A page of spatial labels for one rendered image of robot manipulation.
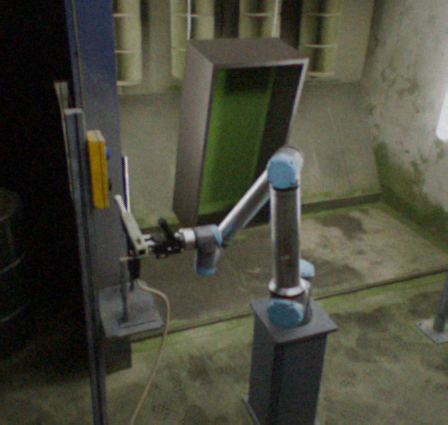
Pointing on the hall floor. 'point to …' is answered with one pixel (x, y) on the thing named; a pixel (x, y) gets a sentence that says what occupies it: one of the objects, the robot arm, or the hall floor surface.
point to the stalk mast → (80, 182)
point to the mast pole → (442, 308)
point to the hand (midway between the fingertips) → (132, 243)
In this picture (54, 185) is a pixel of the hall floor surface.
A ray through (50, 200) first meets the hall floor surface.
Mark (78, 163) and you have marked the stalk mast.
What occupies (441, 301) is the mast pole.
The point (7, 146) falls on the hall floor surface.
